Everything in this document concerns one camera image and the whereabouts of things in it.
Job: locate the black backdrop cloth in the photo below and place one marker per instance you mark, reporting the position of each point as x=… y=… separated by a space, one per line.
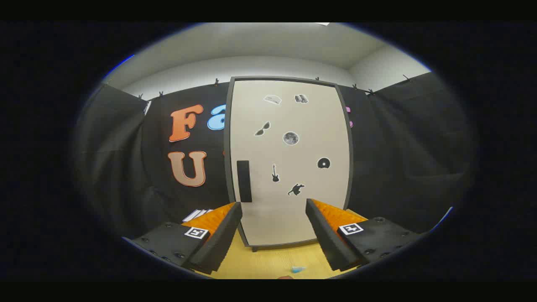
x=398 y=147

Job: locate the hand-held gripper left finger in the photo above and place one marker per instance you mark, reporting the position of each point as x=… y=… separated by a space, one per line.
x=220 y=239

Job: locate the grey cabinet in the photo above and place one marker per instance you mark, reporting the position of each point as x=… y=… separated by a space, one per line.
x=227 y=138

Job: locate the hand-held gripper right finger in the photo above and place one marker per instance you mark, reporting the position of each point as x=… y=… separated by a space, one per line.
x=325 y=239

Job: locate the blue and white tube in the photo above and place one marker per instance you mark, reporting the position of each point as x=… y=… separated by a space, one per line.
x=298 y=269

